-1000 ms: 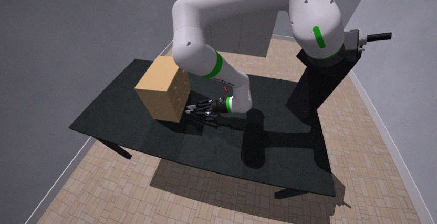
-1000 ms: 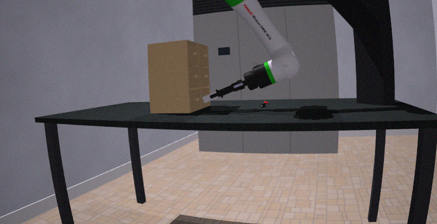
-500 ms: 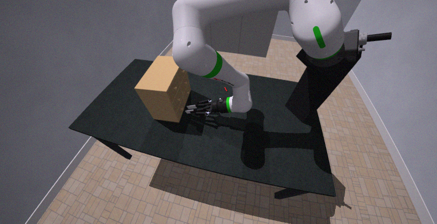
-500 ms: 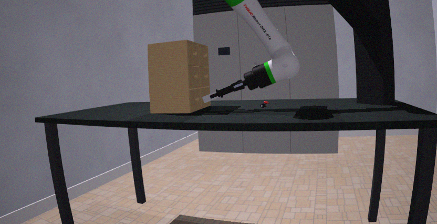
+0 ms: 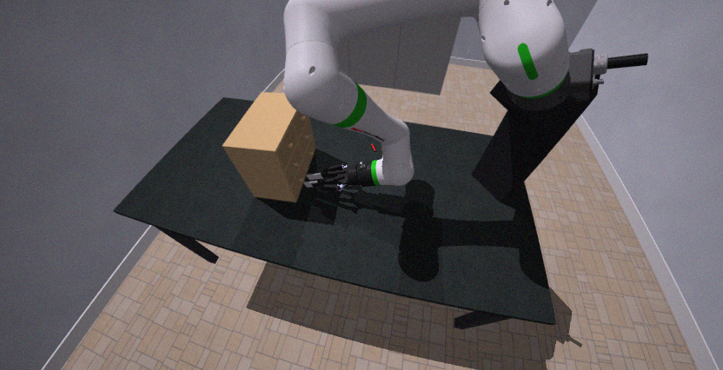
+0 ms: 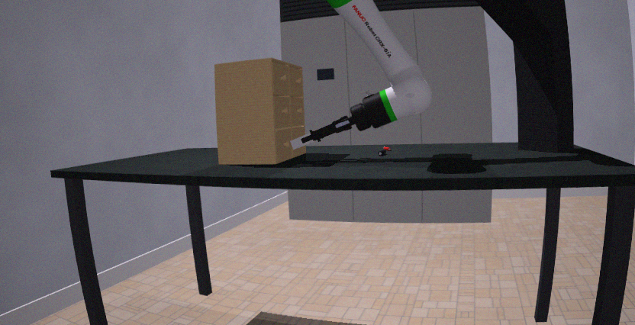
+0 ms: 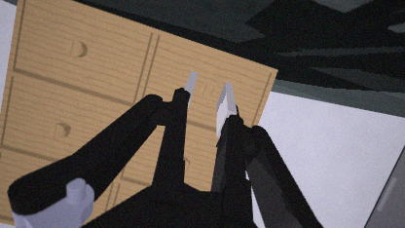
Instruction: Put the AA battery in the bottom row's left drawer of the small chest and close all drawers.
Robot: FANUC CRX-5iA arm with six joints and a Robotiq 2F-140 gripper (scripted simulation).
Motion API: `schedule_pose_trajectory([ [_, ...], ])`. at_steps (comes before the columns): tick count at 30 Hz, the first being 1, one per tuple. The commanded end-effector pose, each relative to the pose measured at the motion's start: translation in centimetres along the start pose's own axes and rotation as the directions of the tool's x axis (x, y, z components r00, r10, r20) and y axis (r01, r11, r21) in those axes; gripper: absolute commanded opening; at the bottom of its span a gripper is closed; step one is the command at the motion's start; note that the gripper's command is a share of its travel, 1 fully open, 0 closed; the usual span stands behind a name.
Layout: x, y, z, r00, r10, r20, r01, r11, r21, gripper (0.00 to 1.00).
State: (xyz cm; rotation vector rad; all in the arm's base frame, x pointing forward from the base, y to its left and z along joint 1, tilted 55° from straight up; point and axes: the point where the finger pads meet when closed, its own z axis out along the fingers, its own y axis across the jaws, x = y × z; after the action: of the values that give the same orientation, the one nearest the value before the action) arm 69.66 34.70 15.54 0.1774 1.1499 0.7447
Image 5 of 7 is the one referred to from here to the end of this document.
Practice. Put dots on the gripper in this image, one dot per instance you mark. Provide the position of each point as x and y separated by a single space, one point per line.
342 175

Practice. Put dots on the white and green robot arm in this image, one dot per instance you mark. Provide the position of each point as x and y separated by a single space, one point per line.
524 42

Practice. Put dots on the wooden drawer front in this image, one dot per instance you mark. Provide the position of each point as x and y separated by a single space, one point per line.
299 121
305 136
309 152
294 163
287 145
299 180

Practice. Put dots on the small brown chest of drawers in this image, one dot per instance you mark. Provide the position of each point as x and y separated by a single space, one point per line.
253 143

